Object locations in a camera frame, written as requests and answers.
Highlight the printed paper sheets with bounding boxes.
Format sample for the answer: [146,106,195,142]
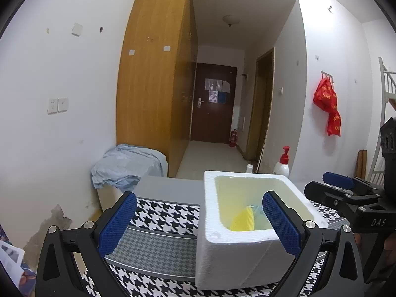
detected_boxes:
[0,238,36,297]

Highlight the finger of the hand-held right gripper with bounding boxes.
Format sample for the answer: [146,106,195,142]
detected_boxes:
[322,171,384,196]
[304,181,384,215]

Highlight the white foam box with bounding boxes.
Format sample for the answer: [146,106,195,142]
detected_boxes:
[195,170,328,291]

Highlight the red plastic bag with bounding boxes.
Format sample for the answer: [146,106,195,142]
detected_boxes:
[313,77,342,137]

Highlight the white metal bed frame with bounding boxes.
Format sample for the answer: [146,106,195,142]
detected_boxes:
[367,57,396,186]

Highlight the white lotion pump bottle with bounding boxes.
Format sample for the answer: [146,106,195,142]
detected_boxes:
[273,146,290,176]

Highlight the dark brown door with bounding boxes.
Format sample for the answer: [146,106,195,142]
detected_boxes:
[190,63,238,144]

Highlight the yellow ribbed sponge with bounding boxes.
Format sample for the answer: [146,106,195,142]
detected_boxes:
[229,207,256,232]

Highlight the light blue cloth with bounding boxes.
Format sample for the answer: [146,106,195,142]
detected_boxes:
[91,144,168,191]

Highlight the wooden board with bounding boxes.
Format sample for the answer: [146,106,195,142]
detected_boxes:
[357,150,367,178]

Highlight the wooden side door frame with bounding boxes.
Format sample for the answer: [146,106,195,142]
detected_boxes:
[246,47,275,168]

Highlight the houndstooth tablecloth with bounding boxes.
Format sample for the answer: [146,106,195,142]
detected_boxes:
[80,176,350,297]

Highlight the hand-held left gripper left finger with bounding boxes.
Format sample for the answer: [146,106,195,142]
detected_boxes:
[35,192,138,297]

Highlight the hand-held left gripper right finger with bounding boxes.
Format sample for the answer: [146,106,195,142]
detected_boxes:
[262,190,366,297]

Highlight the wooden wardrobe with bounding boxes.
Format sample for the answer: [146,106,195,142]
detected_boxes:
[116,0,199,178]

